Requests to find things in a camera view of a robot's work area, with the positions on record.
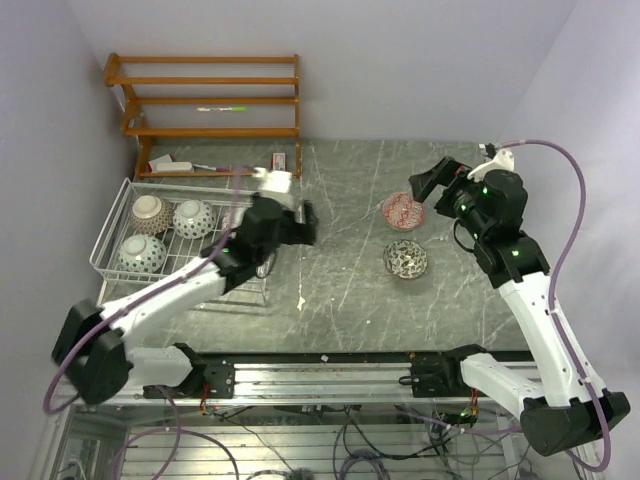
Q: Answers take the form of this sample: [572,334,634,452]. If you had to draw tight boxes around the light blue patterned bowl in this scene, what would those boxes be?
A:
[118,234,167,273]

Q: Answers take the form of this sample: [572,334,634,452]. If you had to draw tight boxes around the red and white card box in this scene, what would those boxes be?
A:
[271,152,287,171]

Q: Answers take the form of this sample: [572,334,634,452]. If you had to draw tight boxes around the red circle patterned bowl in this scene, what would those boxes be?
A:
[173,200,216,240]

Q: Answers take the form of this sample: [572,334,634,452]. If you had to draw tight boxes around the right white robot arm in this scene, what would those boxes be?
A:
[409,157,631,457]

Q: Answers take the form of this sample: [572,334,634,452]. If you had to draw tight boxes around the black and white leaf bowl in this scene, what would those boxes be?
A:
[382,239,429,280]

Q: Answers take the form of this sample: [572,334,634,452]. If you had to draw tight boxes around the aluminium mounting rail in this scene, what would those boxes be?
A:
[53,361,536,405]

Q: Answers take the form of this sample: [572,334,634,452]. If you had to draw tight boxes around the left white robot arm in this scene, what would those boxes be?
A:
[43,194,319,413]

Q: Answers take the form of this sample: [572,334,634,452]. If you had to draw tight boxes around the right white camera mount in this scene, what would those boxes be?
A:
[469,144,515,182]

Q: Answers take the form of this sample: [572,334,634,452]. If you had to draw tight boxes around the red striped bowl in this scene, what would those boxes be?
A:
[381,192,425,231]

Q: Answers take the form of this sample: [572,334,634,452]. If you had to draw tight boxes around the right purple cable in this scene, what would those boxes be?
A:
[479,139,613,473]

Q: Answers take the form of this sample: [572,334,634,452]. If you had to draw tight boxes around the purple cable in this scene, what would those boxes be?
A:
[479,139,613,473]
[41,165,251,480]

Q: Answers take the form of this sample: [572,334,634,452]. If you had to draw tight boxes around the white wire dish rack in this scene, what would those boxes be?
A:
[88,177,279,306]

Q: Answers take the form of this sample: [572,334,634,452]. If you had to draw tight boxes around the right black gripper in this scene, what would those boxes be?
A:
[410,155,489,241]

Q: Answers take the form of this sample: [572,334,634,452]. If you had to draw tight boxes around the white soap bar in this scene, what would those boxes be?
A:
[158,162,195,174]

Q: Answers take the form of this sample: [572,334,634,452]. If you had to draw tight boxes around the red and white flat box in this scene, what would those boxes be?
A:
[147,154,173,173]

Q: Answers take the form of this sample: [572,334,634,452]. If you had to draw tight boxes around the wooden shelf rack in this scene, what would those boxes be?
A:
[103,52,302,179]

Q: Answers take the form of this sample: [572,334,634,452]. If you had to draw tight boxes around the brown patterned bowl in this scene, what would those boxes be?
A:
[131,195,173,236]

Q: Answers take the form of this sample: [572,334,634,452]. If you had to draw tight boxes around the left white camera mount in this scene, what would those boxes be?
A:
[252,167,294,211]

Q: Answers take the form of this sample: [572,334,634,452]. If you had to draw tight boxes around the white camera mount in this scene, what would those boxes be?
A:
[469,144,515,182]
[252,167,294,211]

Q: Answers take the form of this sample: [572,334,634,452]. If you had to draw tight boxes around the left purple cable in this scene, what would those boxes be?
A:
[41,165,251,480]

